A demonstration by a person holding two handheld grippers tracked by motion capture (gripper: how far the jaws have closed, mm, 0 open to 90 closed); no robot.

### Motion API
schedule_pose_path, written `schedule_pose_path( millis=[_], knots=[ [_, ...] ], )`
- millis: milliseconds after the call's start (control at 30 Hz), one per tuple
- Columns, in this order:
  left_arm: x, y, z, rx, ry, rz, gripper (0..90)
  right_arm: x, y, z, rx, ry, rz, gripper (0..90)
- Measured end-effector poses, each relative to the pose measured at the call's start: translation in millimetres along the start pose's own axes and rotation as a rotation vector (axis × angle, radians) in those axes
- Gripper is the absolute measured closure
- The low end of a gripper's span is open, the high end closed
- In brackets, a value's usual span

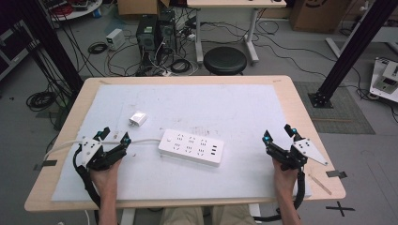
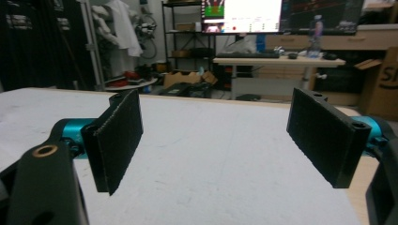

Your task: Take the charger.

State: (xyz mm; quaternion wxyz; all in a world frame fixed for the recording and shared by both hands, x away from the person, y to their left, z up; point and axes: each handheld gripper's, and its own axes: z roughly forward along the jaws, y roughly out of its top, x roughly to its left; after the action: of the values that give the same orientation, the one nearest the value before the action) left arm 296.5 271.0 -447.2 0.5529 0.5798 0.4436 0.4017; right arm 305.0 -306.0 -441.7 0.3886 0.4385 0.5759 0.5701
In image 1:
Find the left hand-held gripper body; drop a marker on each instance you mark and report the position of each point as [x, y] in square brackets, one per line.
[106, 156]

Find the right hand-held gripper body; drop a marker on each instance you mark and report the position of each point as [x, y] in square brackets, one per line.
[289, 157]

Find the white charger adapter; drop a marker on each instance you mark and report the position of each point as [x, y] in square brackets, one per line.
[138, 119]

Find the white power strip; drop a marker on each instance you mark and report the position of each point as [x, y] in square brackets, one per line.
[191, 146]

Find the person's left hand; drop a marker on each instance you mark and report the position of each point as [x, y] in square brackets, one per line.
[108, 176]

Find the person's right hand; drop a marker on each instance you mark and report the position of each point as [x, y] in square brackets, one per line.
[285, 179]

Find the wooden table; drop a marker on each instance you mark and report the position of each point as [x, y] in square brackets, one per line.
[300, 109]

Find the thin wooden stick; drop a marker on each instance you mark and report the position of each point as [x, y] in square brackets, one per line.
[319, 184]

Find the black tape strip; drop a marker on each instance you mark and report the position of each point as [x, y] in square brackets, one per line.
[47, 163]
[336, 174]

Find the grey floor mat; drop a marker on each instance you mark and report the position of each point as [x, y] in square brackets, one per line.
[344, 115]

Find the black tape cross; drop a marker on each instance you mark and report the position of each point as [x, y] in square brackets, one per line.
[340, 208]

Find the white table mat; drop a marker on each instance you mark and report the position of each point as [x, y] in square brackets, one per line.
[203, 106]

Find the black round stool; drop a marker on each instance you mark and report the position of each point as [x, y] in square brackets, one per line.
[224, 60]

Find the white power supply box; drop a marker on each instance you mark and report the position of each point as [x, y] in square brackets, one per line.
[115, 39]

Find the person's beige pants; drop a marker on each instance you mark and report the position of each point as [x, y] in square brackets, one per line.
[187, 215]

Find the black computer tower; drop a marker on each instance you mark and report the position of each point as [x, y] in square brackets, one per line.
[146, 36]
[167, 31]

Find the white device on floor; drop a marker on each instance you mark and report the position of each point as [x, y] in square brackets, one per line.
[386, 79]

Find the large cardboard box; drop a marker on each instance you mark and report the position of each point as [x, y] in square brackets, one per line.
[316, 14]

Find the round white table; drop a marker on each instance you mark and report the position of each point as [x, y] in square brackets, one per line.
[75, 9]

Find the small cardboard box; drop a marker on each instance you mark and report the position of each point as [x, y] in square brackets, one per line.
[137, 6]

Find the white background desk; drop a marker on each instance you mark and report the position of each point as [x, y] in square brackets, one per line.
[234, 3]

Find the white metal frame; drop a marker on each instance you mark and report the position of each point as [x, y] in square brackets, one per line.
[334, 47]

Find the black aluminium post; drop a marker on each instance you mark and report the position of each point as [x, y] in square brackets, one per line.
[53, 43]
[350, 53]

